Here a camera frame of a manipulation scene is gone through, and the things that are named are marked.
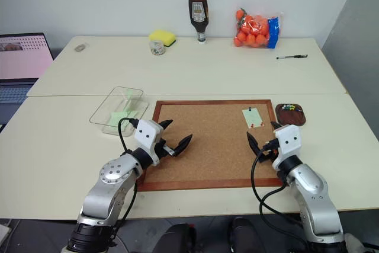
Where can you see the small grey round object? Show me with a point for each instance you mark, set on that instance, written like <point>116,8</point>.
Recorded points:
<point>79,48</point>

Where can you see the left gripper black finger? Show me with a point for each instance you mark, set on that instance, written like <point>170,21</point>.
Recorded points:
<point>183,145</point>
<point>165,124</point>

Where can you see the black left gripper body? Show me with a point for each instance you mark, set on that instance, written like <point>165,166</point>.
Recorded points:
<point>161,149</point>

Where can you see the pale green paper note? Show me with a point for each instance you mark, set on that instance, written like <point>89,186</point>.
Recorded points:
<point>251,116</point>

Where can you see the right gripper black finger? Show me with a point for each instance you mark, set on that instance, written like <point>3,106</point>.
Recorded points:
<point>253,144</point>
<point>275,126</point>

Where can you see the yellow sponge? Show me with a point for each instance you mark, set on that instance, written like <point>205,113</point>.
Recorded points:
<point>161,36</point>

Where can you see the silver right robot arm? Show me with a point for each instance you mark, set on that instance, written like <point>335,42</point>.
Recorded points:
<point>314,188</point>

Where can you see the clear plastic box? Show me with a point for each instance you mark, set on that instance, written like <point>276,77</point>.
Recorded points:
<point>102,118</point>

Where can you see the brown sauce squeeze bottle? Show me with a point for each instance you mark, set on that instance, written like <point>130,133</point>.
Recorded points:
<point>198,13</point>

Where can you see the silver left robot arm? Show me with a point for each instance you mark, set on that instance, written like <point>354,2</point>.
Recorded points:
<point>112,173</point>

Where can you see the dark rounded shape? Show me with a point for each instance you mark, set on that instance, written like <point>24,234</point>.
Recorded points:
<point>179,239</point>
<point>242,235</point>

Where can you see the small clear jar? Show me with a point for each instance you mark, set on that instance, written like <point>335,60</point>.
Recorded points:
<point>157,48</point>

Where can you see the bag of orange fruit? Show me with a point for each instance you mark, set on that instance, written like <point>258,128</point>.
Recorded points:
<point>251,30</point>

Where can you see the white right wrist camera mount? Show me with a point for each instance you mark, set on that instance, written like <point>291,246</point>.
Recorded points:
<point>288,142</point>

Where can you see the grey partition panel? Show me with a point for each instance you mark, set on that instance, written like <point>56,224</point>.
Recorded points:
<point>355,42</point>

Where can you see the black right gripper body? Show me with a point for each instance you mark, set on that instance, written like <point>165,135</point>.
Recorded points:
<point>271,153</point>

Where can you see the brown oval tray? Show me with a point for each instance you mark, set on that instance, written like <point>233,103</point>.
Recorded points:
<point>291,118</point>

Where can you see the wood framed cork board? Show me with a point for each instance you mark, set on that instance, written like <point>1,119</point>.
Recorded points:
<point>207,146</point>

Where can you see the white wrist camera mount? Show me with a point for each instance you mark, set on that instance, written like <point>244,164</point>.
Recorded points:
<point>146,134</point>
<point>288,142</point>

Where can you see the open laptop computer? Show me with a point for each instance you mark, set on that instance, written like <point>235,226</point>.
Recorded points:
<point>17,63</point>

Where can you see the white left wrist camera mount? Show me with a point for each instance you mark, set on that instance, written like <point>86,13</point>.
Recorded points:
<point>146,134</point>

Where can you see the black ballpoint pen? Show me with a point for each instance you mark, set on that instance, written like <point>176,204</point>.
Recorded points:
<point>293,56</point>

